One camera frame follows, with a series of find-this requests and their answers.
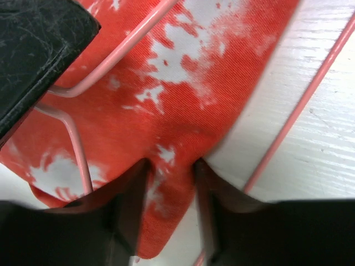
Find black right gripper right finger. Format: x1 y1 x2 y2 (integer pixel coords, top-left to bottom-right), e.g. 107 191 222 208
194 160 354 265

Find pink wire hanger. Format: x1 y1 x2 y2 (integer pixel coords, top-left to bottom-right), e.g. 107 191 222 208
49 1 354 265

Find orange tie-dye trousers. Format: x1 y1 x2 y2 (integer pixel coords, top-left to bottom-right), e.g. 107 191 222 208
1 1 299 259

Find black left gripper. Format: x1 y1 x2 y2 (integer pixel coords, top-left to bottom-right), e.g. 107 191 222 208
1 1 101 145

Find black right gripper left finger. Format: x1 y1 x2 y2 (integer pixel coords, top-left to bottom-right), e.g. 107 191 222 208
1 159 150 265

